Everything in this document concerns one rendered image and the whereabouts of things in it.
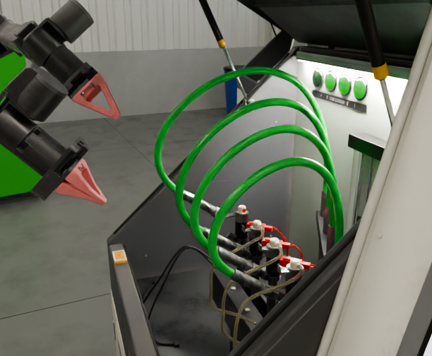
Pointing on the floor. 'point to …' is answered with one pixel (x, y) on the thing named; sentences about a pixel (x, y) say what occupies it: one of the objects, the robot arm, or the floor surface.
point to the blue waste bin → (231, 89)
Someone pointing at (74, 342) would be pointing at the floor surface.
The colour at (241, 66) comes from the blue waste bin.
